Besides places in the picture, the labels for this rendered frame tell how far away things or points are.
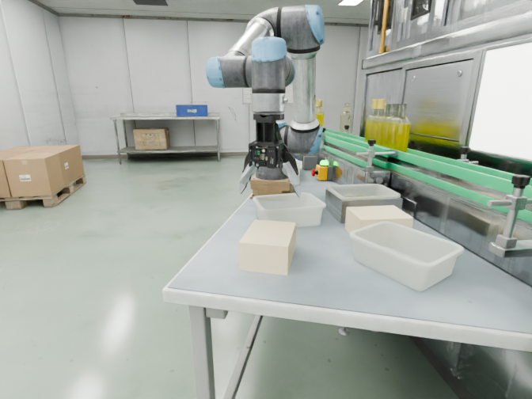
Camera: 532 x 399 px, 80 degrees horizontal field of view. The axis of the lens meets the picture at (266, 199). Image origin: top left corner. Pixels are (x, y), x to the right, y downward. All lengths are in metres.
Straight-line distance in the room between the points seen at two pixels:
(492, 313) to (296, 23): 0.94
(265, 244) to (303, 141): 0.63
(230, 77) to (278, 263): 0.47
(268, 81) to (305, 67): 0.50
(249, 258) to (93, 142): 7.00
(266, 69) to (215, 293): 0.49
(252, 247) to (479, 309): 0.49
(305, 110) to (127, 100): 6.31
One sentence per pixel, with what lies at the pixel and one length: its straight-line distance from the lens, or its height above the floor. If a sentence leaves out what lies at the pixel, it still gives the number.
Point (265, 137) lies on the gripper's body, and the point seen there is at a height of 1.07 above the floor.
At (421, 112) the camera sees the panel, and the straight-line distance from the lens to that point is 1.56.
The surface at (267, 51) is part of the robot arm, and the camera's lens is 0.72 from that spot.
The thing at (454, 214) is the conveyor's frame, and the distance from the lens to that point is 1.09.
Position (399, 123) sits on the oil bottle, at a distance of 1.41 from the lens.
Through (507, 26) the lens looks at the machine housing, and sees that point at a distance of 1.30.
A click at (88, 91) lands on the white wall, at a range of 7.59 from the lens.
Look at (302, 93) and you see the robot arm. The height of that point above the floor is 1.18.
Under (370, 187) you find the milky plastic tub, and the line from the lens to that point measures 1.31.
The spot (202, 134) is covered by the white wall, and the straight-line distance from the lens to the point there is 7.19.
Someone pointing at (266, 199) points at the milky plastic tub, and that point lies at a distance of 1.15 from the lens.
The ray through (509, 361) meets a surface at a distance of 1.38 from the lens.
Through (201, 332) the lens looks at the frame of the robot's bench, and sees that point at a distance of 0.85.
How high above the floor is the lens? 1.15
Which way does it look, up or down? 17 degrees down
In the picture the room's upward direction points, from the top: straight up
